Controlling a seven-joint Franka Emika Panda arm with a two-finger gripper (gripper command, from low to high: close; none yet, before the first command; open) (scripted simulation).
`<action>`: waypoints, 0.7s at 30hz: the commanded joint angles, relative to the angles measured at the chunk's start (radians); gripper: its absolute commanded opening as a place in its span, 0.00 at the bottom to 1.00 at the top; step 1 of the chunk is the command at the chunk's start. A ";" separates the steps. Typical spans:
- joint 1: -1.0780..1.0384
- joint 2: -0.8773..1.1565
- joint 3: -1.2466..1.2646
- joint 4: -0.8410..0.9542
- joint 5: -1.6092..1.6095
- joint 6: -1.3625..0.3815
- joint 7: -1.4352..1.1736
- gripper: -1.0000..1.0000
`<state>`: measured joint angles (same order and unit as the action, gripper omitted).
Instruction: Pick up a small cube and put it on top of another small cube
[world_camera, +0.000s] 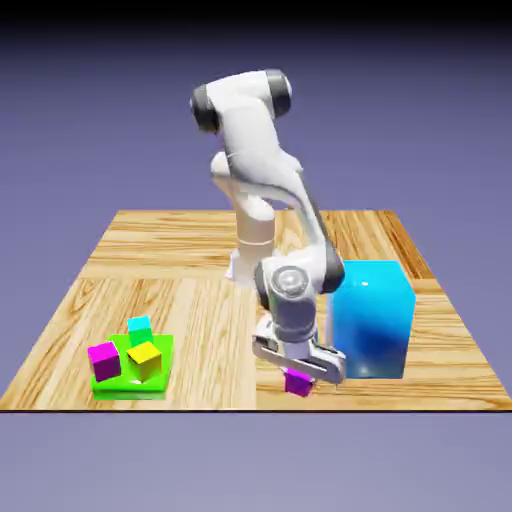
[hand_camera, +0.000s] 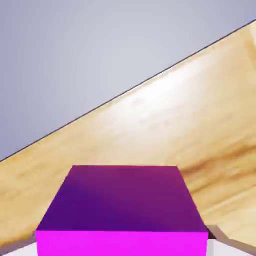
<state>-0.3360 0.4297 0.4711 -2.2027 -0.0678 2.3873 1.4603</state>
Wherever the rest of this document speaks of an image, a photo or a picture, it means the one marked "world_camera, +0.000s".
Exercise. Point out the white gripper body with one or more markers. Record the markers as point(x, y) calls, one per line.
point(316, 364)

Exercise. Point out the small magenta cube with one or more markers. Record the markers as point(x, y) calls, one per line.
point(104, 362)
point(298, 383)

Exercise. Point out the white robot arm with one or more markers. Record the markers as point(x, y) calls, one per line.
point(256, 156)

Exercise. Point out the small yellow cube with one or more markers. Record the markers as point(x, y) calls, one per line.
point(146, 360)

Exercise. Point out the small cyan cube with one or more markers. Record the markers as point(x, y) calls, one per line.
point(139, 328)

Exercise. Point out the large blue box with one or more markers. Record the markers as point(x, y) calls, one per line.
point(372, 320)

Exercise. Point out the large green box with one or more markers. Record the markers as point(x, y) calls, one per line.
point(160, 372)

